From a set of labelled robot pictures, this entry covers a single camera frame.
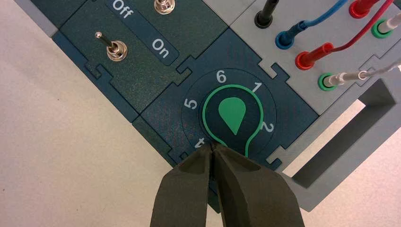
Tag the metal toggle switch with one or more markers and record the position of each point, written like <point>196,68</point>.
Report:
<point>116,50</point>
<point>163,6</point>

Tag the teal knob with green pointer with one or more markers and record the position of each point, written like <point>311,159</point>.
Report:
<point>231,112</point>

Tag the teal and grey control box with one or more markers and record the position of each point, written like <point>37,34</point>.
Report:
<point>156,103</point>

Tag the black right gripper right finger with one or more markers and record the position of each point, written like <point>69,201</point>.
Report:
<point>250,200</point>

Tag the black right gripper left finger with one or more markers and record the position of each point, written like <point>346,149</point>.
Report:
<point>184,194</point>

